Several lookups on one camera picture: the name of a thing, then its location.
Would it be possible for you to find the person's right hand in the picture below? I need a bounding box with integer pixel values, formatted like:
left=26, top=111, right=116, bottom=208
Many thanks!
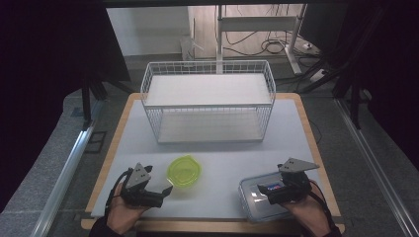
left=280, top=178, right=331, bottom=237

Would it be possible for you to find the person's left hand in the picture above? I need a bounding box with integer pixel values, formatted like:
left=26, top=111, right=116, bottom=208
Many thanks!
left=105, top=190, right=150, bottom=236

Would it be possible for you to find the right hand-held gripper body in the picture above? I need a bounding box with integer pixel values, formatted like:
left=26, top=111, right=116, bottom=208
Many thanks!
left=263, top=157, right=320, bottom=205

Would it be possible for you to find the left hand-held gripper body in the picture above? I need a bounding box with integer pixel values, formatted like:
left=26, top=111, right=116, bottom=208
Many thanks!
left=120, top=162, right=165, bottom=208

